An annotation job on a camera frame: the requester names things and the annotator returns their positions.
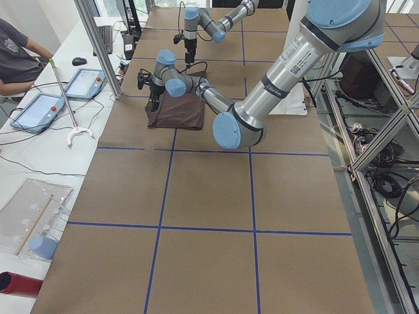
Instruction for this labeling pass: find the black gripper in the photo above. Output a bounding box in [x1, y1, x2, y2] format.
[184, 39, 197, 67]
[149, 81, 164, 112]

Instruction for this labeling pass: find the brown t-shirt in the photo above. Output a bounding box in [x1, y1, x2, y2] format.
[145, 88, 205, 131]

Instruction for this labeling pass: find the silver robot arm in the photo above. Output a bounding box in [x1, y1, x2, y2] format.
[149, 1, 386, 150]
[178, 0, 259, 65]

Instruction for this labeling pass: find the far blue teach pendant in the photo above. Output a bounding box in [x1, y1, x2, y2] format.
[65, 68, 106, 101]

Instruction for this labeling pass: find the blue teach pendant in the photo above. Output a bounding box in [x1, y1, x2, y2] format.
[65, 68, 106, 101]
[10, 93, 65, 133]

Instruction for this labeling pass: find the grabber stick tool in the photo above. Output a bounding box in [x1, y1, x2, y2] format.
[49, 58, 95, 148]

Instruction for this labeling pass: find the black keyboard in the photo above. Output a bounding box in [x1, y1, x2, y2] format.
[96, 26, 113, 54]

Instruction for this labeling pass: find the black computer mouse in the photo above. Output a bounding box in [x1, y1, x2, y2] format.
[71, 57, 87, 66]

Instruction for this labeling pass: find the near blue teach pendant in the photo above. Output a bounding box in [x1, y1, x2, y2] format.
[10, 93, 65, 133]

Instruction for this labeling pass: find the seated person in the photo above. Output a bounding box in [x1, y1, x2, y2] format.
[1, 19, 54, 96]

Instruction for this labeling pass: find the clear plastic tray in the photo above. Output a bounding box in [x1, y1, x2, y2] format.
[1, 179, 73, 261]

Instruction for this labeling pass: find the blue plastic cup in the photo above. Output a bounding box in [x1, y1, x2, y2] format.
[29, 236, 58, 260]

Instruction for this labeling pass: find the red cylinder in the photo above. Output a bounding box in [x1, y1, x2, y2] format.
[1, 271, 43, 298]

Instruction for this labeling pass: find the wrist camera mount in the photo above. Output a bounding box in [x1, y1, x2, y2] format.
[137, 68, 152, 90]
[173, 31, 185, 44]

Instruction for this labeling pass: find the white pedestal column base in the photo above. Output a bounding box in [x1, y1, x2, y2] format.
[268, 0, 315, 116]

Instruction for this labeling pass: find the aluminium frame post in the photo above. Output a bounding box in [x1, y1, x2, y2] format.
[74, 0, 122, 99]

